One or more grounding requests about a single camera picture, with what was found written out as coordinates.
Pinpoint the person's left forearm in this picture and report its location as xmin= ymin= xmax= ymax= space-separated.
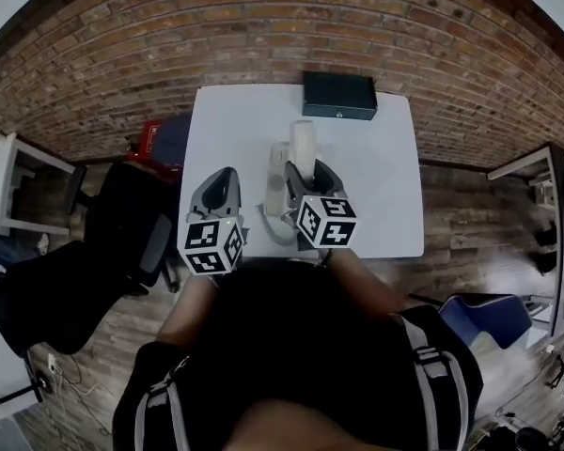
xmin=156 ymin=270 xmax=218 ymax=350

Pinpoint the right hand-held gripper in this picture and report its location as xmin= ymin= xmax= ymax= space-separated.
xmin=283 ymin=159 xmax=359 ymax=252

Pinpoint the black stand on floor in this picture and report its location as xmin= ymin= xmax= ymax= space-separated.
xmin=0 ymin=357 xmax=46 ymax=418

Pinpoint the black office chair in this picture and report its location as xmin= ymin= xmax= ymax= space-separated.
xmin=0 ymin=161 xmax=176 ymax=358

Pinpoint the white side desk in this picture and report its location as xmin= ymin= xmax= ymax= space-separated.
xmin=486 ymin=142 xmax=564 ymax=338

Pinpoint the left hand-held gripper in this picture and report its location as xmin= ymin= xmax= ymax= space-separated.
xmin=177 ymin=166 xmax=252 ymax=279

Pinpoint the red box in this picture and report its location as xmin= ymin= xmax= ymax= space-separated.
xmin=125 ymin=116 xmax=192 ymax=170

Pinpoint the person's right forearm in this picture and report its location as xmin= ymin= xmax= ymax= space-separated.
xmin=322 ymin=248 xmax=406 ymax=321

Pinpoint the white shelf unit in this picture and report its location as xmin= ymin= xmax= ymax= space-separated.
xmin=0 ymin=131 xmax=77 ymax=238

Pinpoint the blue chair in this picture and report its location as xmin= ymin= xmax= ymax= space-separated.
xmin=438 ymin=292 xmax=534 ymax=352

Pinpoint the cream telephone handset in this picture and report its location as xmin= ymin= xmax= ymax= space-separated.
xmin=288 ymin=119 xmax=320 ymax=186

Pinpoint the cream telephone base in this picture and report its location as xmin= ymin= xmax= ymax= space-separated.
xmin=264 ymin=142 xmax=293 ymax=219

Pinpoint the grey coiled telephone cord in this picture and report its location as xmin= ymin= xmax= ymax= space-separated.
xmin=255 ymin=202 xmax=296 ymax=249

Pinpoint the person's black shirt torso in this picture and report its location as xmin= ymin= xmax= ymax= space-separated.
xmin=111 ymin=257 xmax=485 ymax=451

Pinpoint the black metal box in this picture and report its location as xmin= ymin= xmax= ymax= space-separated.
xmin=302 ymin=70 xmax=379 ymax=122

